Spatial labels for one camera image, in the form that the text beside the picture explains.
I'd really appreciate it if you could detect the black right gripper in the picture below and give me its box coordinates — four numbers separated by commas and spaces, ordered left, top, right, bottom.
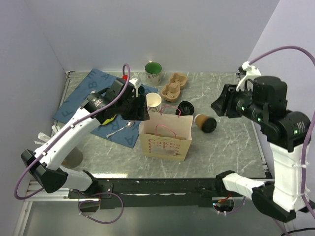
209, 82, 264, 122

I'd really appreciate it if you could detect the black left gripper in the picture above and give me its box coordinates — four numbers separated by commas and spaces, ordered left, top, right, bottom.
117, 93, 150, 121

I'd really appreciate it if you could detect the brown pulp cup carrier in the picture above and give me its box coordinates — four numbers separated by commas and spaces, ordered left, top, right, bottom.
161, 72, 188, 102

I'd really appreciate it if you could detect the cream cakes paper bag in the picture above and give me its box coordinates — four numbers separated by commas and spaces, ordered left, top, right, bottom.
139, 111, 193, 161

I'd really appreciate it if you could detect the black cup lid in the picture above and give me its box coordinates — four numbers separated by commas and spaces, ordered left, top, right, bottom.
201, 117, 217, 133

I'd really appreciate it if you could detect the brown paper coffee cup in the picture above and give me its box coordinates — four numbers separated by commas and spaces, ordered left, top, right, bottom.
194, 114, 209, 129

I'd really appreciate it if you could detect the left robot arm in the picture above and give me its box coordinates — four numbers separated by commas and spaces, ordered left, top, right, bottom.
21, 78, 149, 198

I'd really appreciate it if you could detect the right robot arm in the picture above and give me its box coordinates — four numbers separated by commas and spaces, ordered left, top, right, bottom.
211, 76, 315, 223

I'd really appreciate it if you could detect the silver spoon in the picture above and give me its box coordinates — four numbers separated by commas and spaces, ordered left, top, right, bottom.
106, 120, 135, 138

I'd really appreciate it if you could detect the stack of paper cups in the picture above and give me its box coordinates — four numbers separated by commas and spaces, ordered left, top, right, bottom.
146, 92, 162, 112

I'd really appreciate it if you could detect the yellow-green dotted plate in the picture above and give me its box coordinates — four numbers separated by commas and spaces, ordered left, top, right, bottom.
102, 116, 116, 125

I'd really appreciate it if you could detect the white floral mug green inside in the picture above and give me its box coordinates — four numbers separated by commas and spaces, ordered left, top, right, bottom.
144, 61, 162, 87

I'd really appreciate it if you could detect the stack of black lids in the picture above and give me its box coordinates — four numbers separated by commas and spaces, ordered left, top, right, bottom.
176, 101, 195, 116

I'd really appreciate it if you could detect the blue letter-print cloth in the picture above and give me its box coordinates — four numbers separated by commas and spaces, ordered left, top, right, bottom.
53, 68, 158, 148

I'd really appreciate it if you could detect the grey cup of straws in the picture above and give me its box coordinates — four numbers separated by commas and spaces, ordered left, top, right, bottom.
34, 132, 83, 169

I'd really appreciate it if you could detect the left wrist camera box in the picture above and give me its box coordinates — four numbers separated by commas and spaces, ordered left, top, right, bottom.
122, 75, 142, 90

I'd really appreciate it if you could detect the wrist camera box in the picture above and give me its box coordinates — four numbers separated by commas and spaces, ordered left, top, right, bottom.
236, 61, 261, 91
122, 75, 142, 90

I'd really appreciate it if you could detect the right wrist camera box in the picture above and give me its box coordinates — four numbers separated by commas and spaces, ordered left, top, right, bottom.
236, 61, 261, 91

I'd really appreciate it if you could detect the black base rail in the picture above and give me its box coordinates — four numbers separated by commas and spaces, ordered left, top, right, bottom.
67, 171, 247, 210

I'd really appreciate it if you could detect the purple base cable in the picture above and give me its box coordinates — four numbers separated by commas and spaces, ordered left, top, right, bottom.
78, 192, 126, 225

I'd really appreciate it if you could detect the aluminium frame rail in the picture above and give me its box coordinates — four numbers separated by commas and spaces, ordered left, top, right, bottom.
25, 181, 69, 202

